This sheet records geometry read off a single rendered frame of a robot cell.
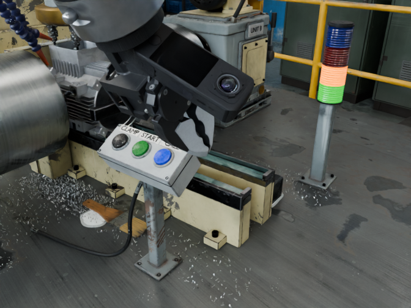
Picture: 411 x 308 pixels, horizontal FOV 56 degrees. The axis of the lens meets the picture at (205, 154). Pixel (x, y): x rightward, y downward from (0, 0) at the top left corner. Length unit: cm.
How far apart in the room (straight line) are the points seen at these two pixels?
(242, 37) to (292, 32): 318
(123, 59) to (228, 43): 92
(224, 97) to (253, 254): 53
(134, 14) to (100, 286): 57
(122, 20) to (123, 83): 10
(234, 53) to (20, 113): 76
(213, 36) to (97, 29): 100
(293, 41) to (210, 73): 419
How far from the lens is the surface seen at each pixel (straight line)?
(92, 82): 98
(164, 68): 36
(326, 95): 100
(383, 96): 409
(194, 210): 88
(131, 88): 40
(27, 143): 89
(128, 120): 109
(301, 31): 447
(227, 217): 82
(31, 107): 87
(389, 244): 94
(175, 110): 41
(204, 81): 36
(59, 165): 115
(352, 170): 120
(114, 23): 34
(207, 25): 134
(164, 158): 61
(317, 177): 110
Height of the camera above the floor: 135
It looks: 27 degrees down
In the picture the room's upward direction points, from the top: straight up
